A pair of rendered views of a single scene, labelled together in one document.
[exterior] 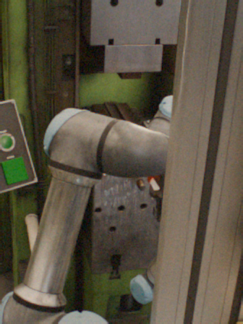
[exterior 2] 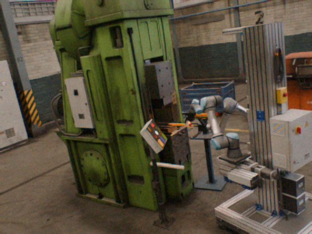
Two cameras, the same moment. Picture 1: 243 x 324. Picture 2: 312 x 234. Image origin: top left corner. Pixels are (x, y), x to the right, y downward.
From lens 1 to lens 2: 2.60 m
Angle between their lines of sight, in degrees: 37
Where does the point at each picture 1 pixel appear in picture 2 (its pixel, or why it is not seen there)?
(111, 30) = (162, 93)
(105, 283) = (179, 171)
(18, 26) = (139, 101)
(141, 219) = (181, 146)
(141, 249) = (183, 156)
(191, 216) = (271, 77)
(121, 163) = (220, 101)
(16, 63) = (140, 112)
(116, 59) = (165, 101)
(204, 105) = (269, 65)
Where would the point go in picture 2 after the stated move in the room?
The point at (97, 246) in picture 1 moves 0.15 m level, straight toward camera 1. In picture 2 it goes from (175, 159) to (184, 161)
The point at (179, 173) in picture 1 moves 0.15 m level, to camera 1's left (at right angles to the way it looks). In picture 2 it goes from (269, 73) to (259, 76)
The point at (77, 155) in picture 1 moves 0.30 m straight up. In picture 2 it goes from (212, 103) to (208, 73)
